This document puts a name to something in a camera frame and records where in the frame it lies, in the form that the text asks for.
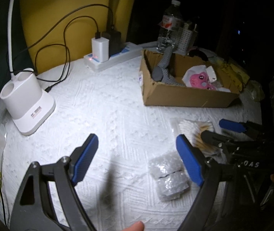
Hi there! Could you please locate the cotton swabs pack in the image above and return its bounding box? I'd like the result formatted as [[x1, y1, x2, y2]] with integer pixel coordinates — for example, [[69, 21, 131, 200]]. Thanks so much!
[[170, 118, 221, 156]]

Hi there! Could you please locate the white tablecloth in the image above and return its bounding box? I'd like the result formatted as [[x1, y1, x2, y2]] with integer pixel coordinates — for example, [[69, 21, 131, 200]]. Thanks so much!
[[0, 57, 261, 230]]

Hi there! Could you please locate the yellow curtain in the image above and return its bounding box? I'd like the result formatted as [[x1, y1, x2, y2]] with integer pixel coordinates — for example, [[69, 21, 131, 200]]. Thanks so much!
[[19, 0, 134, 73]]

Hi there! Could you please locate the clear plastic water bottle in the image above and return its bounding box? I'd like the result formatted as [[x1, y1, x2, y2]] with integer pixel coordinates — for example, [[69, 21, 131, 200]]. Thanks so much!
[[157, 0, 181, 53]]

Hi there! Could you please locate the white power strip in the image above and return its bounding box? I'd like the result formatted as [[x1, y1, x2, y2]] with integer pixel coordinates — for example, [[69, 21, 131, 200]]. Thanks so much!
[[83, 42, 158, 73]]

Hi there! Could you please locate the black charger cable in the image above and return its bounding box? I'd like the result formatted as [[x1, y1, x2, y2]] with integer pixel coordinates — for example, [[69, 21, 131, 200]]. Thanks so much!
[[27, 3, 115, 83]]

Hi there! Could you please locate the crumpled clear plastic bag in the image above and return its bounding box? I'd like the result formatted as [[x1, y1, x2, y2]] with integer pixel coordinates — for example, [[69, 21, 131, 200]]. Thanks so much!
[[245, 79, 261, 102]]

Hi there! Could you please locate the brown cardboard box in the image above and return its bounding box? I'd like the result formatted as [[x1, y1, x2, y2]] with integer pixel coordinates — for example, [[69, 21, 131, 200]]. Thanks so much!
[[138, 49, 241, 109]]

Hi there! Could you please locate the white perforated basket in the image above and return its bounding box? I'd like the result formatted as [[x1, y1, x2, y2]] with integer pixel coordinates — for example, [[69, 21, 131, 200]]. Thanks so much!
[[176, 23, 197, 55]]

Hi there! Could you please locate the black charger adapter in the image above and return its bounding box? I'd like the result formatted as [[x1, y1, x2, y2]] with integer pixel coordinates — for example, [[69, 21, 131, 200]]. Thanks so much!
[[102, 24, 122, 57]]

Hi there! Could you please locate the pink plush toy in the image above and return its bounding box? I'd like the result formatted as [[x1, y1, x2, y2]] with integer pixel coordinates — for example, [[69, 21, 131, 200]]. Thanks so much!
[[189, 72, 216, 91]]

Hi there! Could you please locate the white charger adapter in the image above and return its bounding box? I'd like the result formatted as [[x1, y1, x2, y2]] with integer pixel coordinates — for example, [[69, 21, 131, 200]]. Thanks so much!
[[91, 37, 109, 63]]

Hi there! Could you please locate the yellow wet wipes pack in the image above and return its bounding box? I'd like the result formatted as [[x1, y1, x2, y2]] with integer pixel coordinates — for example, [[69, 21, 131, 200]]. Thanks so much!
[[221, 63, 250, 90]]

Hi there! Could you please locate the grey patterned cloth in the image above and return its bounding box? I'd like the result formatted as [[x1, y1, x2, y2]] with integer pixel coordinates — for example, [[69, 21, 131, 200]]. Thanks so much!
[[152, 46, 184, 87]]

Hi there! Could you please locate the white desk lamp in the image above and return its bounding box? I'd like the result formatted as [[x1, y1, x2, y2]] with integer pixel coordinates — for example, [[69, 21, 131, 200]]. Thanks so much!
[[0, 0, 55, 136]]

